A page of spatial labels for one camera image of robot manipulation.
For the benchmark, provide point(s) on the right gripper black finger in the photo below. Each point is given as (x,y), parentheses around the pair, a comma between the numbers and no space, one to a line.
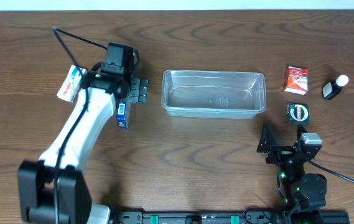
(300,131)
(267,139)

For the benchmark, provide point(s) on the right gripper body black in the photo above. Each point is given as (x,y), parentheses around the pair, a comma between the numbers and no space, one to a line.
(281,155)

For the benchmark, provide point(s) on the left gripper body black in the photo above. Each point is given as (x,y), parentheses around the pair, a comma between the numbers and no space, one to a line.
(134,94)

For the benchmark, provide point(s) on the green round-logo box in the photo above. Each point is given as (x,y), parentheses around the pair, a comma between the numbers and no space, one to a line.
(298,113)

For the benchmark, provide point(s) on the blue Kool Fever box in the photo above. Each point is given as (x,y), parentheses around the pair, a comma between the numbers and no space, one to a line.
(123,114)

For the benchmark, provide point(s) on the clear plastic container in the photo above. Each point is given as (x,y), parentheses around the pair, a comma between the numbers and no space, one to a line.
(213,94)

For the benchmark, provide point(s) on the white blue Panadol box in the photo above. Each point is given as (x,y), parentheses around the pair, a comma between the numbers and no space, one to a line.
(71,85)

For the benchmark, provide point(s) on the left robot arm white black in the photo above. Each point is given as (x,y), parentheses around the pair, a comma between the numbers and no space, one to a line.
(53,188)

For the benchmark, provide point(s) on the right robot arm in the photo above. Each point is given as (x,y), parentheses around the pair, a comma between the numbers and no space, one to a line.
(304,193)

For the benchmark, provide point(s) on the dark syrup bottle white cap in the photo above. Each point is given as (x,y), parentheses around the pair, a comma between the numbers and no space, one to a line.
(333,88)

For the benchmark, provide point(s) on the red Panadol box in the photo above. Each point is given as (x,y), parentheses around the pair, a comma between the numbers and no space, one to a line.
(296,80)

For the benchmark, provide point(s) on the black mounting rail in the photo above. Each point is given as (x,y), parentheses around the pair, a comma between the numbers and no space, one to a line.
(255,216)

